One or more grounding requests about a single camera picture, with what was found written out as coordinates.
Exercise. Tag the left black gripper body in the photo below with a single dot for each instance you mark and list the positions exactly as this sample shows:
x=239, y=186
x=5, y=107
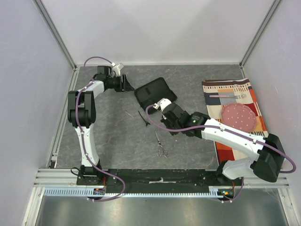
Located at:
x=115, y=84

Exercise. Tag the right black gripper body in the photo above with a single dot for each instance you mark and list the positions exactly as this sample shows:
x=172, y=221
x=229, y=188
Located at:
x=167, y=120

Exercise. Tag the black zippered tool case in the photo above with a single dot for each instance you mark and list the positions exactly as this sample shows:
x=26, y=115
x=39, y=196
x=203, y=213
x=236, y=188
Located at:
x=153, y=92

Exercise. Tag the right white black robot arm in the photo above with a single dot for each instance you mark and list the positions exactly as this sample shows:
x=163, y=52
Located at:
x=264, y=155

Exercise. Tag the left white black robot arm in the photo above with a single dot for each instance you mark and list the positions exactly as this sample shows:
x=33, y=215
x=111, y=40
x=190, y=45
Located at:
x=81, y=113

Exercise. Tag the silver hair scissors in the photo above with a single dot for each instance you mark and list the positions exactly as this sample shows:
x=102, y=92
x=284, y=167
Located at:
x=161, y=151

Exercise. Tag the colourful patterned placemat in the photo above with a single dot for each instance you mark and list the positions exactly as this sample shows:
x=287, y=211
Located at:
x=235, y=87

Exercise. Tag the pink dotted plate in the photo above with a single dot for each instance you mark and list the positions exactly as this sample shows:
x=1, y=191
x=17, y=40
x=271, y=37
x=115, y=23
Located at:
x=239, y=116

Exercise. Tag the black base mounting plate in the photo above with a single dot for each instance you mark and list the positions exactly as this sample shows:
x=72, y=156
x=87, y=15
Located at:
x=165, y=180

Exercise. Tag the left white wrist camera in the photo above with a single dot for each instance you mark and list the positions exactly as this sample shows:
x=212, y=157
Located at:
x=117, y=67

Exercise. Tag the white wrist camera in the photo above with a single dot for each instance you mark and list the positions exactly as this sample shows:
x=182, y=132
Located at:
x=163, y=103
x=117, y=67

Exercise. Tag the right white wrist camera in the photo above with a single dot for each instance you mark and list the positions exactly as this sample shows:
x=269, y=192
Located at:
x=163, y=103

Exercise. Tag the pink handled fork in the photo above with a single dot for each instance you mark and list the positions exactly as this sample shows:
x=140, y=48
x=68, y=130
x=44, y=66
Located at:
x=228, y=96

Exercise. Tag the white slotted cable duct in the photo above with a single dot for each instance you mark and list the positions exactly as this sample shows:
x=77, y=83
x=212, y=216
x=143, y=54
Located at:
x=95, y=193

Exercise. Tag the aluminium frame rail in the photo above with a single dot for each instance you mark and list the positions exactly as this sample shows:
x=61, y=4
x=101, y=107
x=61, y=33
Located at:
x=54, y=31

